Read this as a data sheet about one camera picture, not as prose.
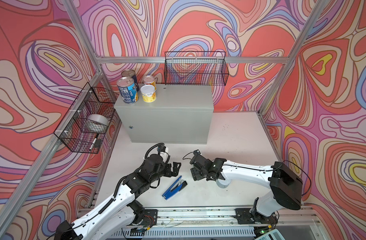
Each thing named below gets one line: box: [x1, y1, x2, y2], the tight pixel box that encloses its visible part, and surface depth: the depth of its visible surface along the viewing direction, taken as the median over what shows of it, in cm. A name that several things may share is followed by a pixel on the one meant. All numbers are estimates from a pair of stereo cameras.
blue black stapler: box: [161, 175, 188, 201], surface depth 82 cm
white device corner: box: [254, 228, 286, 240], surface depth 68 cm
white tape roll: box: [86, 113, 109, 130], surface depth 73 cm
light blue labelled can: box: [116, 76, 139, 104], surface depth 74 cm
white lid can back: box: [140, 84, 157, 103], surface depth 78 cm
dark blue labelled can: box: [121, 69, 137, 82], surface depth 78 cm
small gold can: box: [143, 75, 157, 90], surface depth 80 cm
